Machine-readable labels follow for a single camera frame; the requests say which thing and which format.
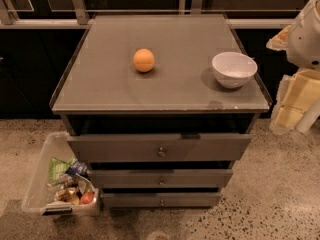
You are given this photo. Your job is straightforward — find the grey drawer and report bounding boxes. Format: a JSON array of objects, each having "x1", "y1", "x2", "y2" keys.
[
  {"x1": 101, "y1": 193, "x2": 221, "y2": 208},
  {"x1": 89, "y1": 169, "x2": 233, "y2": 189},
  {"x1": 67, "y1": 133, "x2": 251, "y2": 163}
]

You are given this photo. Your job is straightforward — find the clear plastic bin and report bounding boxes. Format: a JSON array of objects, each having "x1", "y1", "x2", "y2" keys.
[{"x1": 21, "y1": 132, "x2": 100, "y2": 216}]

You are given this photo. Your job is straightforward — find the blue snack packet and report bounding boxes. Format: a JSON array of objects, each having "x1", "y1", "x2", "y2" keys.
[{"x1": 66, "y1": 161, "x2": 88, "y2": 178}]

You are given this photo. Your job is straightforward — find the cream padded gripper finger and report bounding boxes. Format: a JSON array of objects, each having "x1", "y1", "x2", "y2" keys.
[{"x1": 270, "y1": 68, "x2": 320, "y2": 135}]

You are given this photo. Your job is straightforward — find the red apple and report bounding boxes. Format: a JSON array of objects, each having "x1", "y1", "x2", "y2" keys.
[{"x1": 80, "y1": 192, "x2": 95, "y2": 204}]

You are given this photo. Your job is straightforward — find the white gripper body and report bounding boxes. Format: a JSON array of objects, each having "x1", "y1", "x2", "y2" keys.
[{"x1": 286, "y1": 0, "x2": 320, "y2": 69}]

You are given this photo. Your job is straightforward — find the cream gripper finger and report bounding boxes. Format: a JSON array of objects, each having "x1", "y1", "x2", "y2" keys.
[{"x1": 266, "y1": 25, "x2": 290, "y2": 51}]

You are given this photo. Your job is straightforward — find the white ceramic bowl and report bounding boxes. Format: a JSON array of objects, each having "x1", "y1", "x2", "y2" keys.
[{"x1": 211, "y1": 52, "x2": 258, "y2": 89}]

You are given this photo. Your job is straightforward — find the orange fruit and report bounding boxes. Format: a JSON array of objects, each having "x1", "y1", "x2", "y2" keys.
[{"x1": 133, "y1": 49, "x2": 155, "y2": 73}]

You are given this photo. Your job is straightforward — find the brown wrapped snack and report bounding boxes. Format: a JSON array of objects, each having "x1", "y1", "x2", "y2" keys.
[{"x1": 54, "y1": 187, "x2": 80, "y2": 205}]

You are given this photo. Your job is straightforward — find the grey drawer cabinet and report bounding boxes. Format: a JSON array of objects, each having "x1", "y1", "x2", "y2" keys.
[{"x1": 50, "y1": 15, "x2": 271, "y2": 196}]

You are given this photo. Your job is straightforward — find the grey top drawer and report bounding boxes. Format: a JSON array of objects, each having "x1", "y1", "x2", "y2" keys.
[{"x1": 67, "y1": 133, "x2": 251, "y2": 163}]

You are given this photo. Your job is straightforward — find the grey bottom drawer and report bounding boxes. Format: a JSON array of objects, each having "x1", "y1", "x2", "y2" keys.
[{"x1": 101, "y1": 193, "x2": 221, "y2": 208}]

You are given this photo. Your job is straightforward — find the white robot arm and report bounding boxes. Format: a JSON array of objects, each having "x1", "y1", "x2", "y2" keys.
[{"x1": 266, "y1": 0, "x2": 320, "y2": 135}]

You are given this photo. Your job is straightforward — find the grey middle drawer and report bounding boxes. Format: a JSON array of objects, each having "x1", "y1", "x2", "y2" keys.
[{"x1": 89, "y1": 169, "x2": 233, "y2": 189}]

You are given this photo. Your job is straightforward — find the metal railing frame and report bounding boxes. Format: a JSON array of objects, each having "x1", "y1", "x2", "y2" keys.
[{"x1": 0, "y1": 0, "x2": 309, "y2": 29}]

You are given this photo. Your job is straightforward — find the green snack packet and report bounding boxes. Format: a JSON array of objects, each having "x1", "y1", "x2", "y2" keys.
[{"x1": 49, "y1": 157, "x2": 74, "y2": 184}]

